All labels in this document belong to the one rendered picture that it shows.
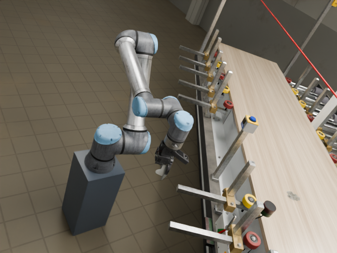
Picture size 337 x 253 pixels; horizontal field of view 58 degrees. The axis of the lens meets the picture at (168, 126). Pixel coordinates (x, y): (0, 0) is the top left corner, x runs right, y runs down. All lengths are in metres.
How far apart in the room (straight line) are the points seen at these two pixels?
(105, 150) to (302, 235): 1.18
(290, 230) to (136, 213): 1.25
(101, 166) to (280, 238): 1.07
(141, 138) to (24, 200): 1.07
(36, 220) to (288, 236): 1.64
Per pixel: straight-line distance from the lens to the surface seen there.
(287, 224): 1.83
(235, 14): 6.61
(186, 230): 1.51
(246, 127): 1.77
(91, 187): 1.93
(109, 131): 1.79
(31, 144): 2.88
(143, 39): 1.81
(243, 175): 1.67
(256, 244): 1.61
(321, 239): 1.93
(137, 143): 1.84
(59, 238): 2.34
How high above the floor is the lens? 2.02
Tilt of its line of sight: 35 degrees down
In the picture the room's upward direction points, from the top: 24 degrees clockwise
